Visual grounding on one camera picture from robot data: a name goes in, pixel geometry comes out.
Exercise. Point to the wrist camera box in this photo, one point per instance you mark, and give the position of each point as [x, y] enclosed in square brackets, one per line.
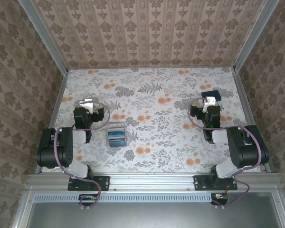
[209, 101]
[86, 105]

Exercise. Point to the aluminium frame post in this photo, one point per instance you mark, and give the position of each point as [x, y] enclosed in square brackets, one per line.
[254, 35]
[45, 35]

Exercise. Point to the clear acrylic card stand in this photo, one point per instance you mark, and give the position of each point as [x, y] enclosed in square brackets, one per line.
[116, 125]

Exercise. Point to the small black electronics board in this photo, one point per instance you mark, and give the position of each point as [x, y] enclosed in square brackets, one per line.
[88, 198]
[219, 198]

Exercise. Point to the long aluminium base rail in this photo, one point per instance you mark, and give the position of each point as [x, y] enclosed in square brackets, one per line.
[152, 181]

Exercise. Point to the blue leather card holder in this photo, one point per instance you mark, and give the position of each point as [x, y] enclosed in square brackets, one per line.
[213, 93]

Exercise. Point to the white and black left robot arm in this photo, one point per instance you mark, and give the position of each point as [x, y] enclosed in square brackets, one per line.
[80, 169]

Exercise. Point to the aluminium table side rail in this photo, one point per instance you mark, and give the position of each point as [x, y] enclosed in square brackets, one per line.
[59, 99]
[242, 99]

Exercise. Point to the grey metal panel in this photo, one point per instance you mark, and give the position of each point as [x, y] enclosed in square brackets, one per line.
[156, 216]

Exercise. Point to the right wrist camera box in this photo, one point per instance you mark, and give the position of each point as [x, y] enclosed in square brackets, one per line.
[209, 101]

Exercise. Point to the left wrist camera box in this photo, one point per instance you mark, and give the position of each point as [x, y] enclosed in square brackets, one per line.
[86, 105]

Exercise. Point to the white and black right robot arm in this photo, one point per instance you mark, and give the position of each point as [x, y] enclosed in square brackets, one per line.
[228, 169]

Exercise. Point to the blue credit card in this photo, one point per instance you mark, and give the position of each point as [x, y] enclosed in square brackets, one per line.
[116, 137]
[117, 143]
[115, 131]

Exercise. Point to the aluminium table end rail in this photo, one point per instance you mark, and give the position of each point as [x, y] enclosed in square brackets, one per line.
[152, 68]

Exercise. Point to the floral patterned table cover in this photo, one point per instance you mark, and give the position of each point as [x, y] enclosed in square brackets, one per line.
[156, 154]

